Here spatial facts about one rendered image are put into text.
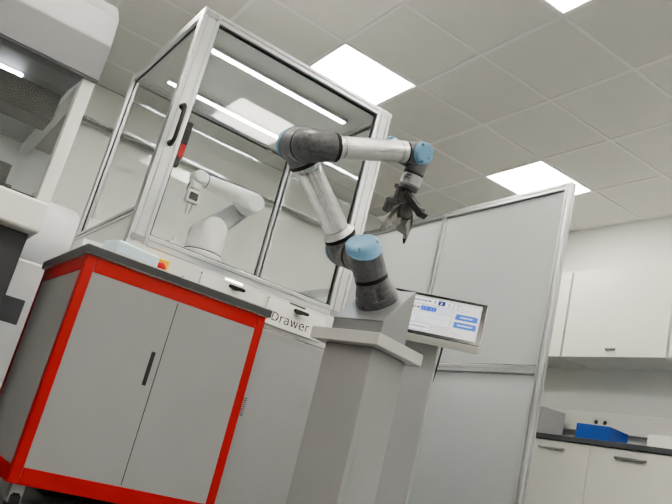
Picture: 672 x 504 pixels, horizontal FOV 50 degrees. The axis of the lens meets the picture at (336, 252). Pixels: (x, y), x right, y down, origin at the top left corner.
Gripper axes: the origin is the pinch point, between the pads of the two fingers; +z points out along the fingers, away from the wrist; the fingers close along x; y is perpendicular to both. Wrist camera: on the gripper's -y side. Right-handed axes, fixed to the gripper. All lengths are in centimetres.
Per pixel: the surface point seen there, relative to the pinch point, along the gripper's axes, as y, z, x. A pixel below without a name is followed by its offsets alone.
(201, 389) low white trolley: 4, 68, 55
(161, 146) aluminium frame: 86, -3, 49
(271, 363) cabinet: 47, 63, -14
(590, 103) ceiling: 52, -140, -197
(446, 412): 46, 66, -158
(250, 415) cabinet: 43, 85, -9
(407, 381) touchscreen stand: 18, 51, -69
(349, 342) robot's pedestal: -14.4, 39.1, 19.6
